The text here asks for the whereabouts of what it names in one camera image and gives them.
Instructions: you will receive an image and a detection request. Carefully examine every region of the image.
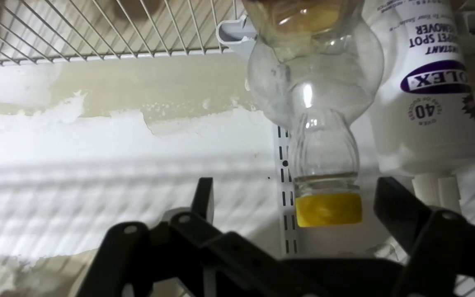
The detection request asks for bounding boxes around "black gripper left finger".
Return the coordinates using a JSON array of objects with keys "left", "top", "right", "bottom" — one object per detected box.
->
[{"left": 75, "top": 177, "right": 317, "bottom": 297}]

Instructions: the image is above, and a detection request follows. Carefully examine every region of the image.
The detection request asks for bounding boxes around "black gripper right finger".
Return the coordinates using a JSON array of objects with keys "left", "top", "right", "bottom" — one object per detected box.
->
[{"left": 375, "top": 177, "right": 475, "bottom": 297}]

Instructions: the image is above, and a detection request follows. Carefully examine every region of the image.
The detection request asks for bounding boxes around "brown liquid bottle yellow label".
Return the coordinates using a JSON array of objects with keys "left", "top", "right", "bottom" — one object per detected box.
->
[{"left": 243, "top": 0, "right": 383, "bottom": 228}]

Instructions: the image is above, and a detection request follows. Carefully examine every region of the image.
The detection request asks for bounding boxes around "white carpet spot remover bottle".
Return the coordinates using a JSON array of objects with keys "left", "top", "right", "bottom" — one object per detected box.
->
[{"left": 363, "top": 0, "right": 475, "bottom": 212}]

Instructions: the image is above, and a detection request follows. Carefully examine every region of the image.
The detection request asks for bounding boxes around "white slotted shelf rail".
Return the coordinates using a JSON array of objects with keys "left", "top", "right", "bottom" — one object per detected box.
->
[{"left": 274, "top": 127, "right": 299, "bottom": 256}]

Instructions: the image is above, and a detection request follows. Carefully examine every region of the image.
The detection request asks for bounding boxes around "white wire shelf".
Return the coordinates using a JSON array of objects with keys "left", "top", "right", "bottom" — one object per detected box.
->
[{"left": 0, "top": 0, "right": 475, "bottom": 70}]

